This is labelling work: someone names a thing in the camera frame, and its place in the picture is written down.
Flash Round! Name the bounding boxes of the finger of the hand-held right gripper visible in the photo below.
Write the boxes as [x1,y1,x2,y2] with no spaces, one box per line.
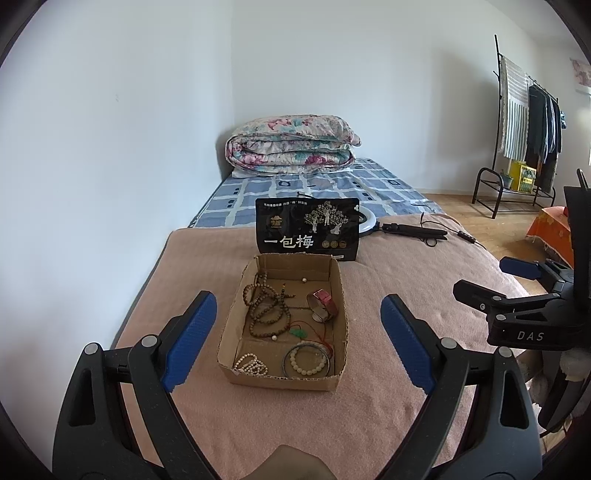
[500,256,575,289]
[452,279,591,347]

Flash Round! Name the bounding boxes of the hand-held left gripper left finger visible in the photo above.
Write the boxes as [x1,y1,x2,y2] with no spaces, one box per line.
[52,290,218,480]

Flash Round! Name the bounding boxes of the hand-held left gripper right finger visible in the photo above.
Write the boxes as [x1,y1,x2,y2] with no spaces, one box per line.
[379,294,543,480]

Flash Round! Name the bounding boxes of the brown wooden bead necklace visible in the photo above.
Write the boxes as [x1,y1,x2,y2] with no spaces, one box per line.
[243,271,293,341]

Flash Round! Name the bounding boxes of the grey bangle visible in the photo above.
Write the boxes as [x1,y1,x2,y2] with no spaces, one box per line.
[281,342,333,378]

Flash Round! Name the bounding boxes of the wristwatch with leather strap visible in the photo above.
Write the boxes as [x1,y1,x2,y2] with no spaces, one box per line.
[307,288,340,322]

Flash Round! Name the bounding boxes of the cardboard box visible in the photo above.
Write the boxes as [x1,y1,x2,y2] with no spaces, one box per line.
[217,253,348,392]

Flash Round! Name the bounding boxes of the red string pendant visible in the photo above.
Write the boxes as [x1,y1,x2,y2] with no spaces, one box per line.
[284,318,334,354]

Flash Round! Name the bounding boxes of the orange covered side table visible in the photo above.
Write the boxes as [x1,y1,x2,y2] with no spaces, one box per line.
[525,205,575,268]

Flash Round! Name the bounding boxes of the person's floral clothing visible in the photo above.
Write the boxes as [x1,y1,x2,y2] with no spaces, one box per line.
[517,346,591,439]

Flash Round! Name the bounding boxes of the yellow box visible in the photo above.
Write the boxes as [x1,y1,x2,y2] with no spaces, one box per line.
[508,161,537,192]

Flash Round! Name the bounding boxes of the black metal clothes rack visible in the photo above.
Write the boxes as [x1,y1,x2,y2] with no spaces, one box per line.
[472,34,561,219]

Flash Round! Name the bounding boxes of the black folded tripod stand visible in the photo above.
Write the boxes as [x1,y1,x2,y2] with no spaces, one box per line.
[376,222,448,243]

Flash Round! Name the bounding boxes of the dark hanging clothes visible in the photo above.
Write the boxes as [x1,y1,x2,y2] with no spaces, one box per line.
[526,83,565,192]

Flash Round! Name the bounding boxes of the striped hanging cloth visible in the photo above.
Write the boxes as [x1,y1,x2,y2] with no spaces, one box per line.
[500,55,531,160]

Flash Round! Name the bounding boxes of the black snack bag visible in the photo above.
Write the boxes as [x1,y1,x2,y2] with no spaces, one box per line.
[255,198,362,263]

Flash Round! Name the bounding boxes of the blue checked bed sheet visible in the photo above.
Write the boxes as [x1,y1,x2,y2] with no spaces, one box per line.
[187,158,446,229]

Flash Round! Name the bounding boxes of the floral curtain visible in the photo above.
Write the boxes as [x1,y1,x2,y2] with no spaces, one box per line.
[570,58,591,88]

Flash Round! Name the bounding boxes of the folded floral quilt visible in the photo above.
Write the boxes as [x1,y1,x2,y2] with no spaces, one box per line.
[225,114,362,176]

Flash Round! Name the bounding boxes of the black cable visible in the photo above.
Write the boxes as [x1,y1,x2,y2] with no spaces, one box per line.
[411,198,490,250]

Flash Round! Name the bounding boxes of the small pearl bracelet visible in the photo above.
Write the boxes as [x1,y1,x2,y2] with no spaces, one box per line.
[233,353,269,374]

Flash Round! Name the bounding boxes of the white bead bracelet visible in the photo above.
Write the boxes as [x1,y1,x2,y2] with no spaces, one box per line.
[290,347,326,376]

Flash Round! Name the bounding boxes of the white ring light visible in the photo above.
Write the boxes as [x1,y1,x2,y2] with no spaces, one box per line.
[358,205,382,238]

